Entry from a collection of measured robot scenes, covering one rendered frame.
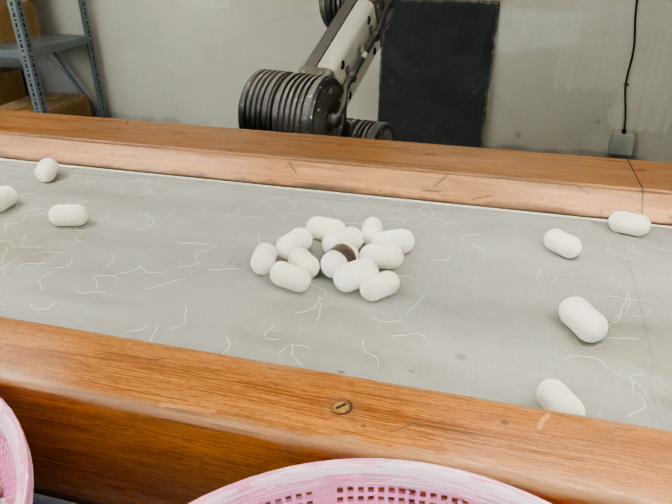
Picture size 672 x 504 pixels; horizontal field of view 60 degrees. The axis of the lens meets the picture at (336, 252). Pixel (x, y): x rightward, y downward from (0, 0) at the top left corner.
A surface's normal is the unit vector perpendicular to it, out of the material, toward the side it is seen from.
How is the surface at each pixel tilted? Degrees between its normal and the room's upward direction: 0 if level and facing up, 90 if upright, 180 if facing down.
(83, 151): 45
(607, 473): 0
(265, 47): 90
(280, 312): 0
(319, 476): 75
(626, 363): 0
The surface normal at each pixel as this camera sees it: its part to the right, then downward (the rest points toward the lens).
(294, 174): -0.18, -0.29
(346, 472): 0.07, 0.23
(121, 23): -0.27, 0.46
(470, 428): 0.00, -0.88
